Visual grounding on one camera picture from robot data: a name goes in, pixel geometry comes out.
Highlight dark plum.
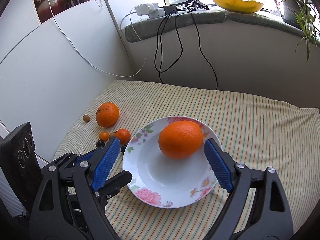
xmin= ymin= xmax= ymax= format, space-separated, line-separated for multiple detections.
xmin=120 ymin=145 xmax=127 ymax=154
xmin=95 ymin=139 xmax=105 ymax=148

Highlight small brown round fruit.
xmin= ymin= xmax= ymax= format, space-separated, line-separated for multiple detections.
xmin=82 ymin=115 xmax=90 ymax=122

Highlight large orange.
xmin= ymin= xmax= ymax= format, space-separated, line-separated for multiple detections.
xmin=95 ymin=102 xmax=120 ymax=128
xmin=158 ymin=120 xmax=203 ymax=159

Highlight small orange kumquat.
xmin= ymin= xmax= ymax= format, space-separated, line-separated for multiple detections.
xmin=99 ymin=131 xmax=109 ymax=142

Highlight brown kiwi fruit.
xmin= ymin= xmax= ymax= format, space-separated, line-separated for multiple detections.
xmin=109 ymin=132 xmax=116 ymax=138

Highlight stemmed mandarin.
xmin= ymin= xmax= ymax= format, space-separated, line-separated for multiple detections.
xmin=115 ymin=128 xmax=131 ymax=145

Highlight floral white plate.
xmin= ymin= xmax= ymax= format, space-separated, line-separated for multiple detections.
xmin=122 ymin=116 xmax=221 ymax=209

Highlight grey windowsill mat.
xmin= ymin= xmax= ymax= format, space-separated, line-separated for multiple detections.
xmin=124 ymin=10 xmax=304 ymax=43

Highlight red white vase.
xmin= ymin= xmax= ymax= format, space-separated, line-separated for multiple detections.
xmin=31 ymin=0 xmax=63 ymax=25

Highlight potted spider plant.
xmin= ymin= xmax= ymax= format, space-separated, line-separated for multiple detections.
xmin=276 ymin=0 xmax=319 ymax=62

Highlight yellow bowl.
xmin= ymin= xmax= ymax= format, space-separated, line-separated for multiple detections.
xmin=213 ymin=0 xmax=263 ymax=14

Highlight white power strip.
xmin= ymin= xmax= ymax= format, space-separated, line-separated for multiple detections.
xmin=134 ymin=3 xmax=165 ymax=19

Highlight white cable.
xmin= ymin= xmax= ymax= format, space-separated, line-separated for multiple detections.
xmin=38 ymin=0 xmax=147 ymax=78

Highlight black cable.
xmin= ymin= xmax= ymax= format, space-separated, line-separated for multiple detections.
xmin=153 ymin=4 xmax=219 ymax=91

